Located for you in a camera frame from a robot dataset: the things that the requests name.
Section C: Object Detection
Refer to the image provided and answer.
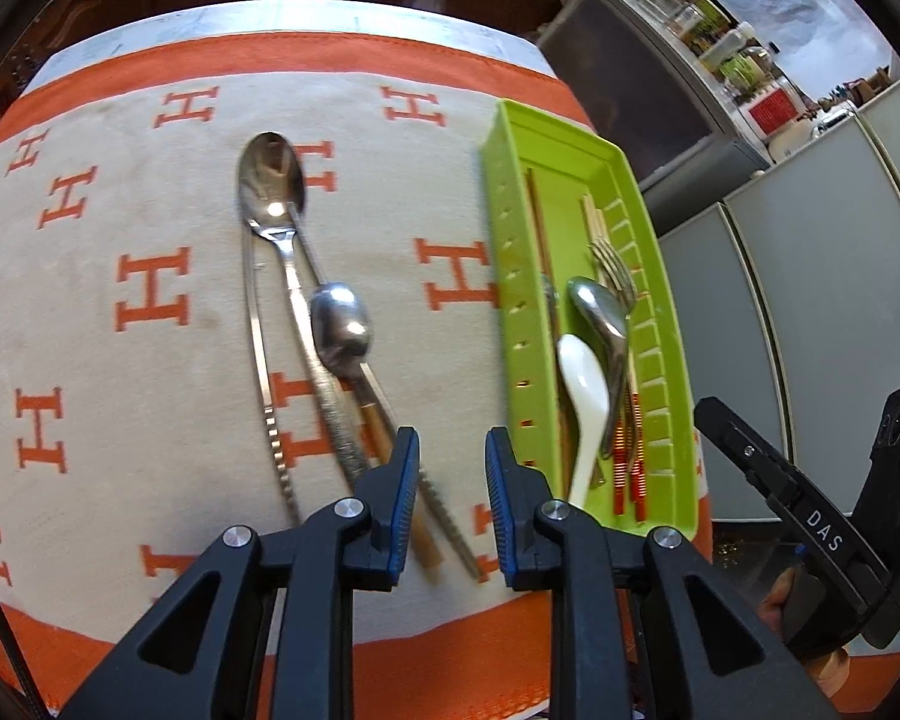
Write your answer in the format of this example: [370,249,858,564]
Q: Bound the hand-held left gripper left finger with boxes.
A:
[60,426,421,720]

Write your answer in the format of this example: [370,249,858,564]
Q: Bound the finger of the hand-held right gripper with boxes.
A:
[694,396,900,650]

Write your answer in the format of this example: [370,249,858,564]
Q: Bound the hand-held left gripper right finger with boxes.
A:
[484,426,841,720]

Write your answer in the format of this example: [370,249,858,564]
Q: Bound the white ceramic spoon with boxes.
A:
[556,334,610,508]

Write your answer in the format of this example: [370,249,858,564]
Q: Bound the metal spoon with wooden handle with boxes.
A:
[309,281,445,580]

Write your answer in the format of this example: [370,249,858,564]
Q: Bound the silver metal utensil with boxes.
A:
[541,274,571,406]

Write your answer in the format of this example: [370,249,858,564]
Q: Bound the serrated metal tongs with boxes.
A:
[241,202,488,584]

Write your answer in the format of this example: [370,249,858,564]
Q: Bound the small metal spoon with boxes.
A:
[566,276,632,458]

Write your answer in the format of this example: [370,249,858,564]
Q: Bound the green plastic utensil tray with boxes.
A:
[481,99,700,541]

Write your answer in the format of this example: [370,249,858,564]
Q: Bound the large metal spoon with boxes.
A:
[236,131,372,492]

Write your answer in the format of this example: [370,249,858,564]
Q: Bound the person's right hand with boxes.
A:
[759,568,852,700]

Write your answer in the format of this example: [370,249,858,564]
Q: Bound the grey cabinet panels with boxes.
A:
[637,75,900,526]

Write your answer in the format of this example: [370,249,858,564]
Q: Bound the orange and white printed blanket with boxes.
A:
[0,30,713,713]

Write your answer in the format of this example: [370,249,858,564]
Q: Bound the red label box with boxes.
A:
[746,86,800,132]

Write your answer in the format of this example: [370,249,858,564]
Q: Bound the dark glass-door cabinet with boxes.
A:
[536,0,773,196]

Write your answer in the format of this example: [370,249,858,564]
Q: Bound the row of condiment jars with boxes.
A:
[630,0,796,91]

